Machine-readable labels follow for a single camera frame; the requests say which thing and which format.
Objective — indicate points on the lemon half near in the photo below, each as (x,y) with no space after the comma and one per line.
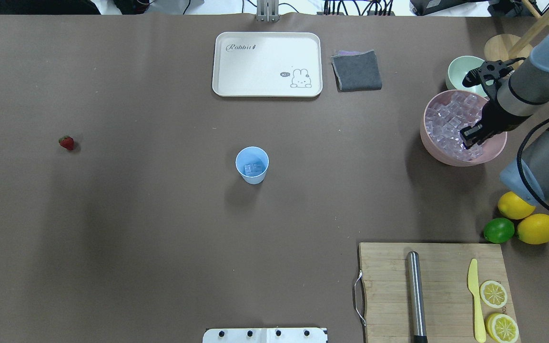
(493,294)

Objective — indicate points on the pink bowl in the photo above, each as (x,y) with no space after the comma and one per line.
(492,147)

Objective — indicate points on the cream rabbit tray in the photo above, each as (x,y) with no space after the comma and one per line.
(267,64)

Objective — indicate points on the pile of ice cubes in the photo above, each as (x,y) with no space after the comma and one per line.
(446,117)

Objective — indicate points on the light blue plastic cup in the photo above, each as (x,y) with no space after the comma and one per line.
(252,154)

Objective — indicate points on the lemon half far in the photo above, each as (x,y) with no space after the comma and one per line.
(502,328)

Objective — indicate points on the whole yellow lemon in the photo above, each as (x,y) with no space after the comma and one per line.
(534,229)

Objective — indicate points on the green lime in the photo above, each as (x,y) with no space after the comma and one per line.
(499,230)

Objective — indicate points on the red strawberry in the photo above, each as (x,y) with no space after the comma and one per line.
(67,142)

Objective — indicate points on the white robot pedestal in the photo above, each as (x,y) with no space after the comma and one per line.
(266,335)

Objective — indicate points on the yellow plastic knife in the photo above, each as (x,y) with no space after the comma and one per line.
(473,286)

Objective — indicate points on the wooden cutting board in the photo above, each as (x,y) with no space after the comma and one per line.
(448,303)

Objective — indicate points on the green bowl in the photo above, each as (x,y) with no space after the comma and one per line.
(457,70)

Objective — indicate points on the lemon half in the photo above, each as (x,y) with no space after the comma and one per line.
(502,328)
(493,294)

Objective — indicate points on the aluminium frame post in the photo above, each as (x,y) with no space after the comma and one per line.
(267,10)

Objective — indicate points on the wooden mug tree stand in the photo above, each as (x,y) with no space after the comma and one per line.
(506,46)

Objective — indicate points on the grey folded cloth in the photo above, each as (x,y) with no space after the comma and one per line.
(357,71)

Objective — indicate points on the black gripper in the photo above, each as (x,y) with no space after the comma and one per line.
(495,118)

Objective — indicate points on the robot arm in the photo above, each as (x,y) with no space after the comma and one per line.
(517,89)

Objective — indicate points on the ice cubes in cup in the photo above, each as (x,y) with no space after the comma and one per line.
(253,169)

